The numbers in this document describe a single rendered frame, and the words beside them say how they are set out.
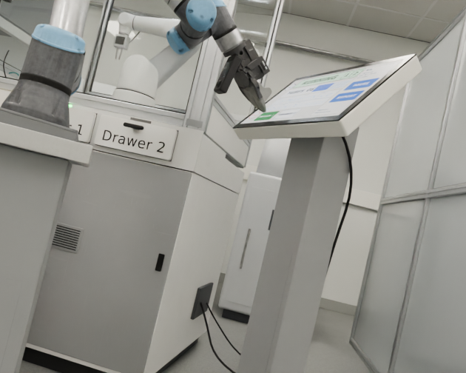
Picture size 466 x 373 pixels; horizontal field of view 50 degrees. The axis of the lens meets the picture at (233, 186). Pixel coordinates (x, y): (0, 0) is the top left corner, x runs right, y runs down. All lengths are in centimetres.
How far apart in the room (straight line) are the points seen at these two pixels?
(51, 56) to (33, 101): 11
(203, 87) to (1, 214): 90
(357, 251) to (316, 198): 367
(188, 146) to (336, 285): 350
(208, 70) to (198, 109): 14
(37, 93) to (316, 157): 73
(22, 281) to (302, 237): 71
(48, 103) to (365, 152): 419
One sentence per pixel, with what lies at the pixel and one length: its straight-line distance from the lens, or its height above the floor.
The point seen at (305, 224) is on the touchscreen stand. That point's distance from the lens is 138.
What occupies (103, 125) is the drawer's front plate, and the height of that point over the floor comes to 89.
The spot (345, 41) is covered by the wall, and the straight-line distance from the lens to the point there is 533.
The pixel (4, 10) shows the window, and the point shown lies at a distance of 223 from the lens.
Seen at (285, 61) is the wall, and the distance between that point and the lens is 521.
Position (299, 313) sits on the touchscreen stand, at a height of 47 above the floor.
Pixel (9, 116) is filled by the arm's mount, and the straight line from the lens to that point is 113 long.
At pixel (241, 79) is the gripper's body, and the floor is 108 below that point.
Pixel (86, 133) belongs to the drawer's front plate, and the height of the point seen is 85.
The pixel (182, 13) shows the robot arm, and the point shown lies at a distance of 132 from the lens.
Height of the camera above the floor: 69
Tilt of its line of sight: 3 degrees up
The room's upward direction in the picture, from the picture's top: 13 degrees clockwise
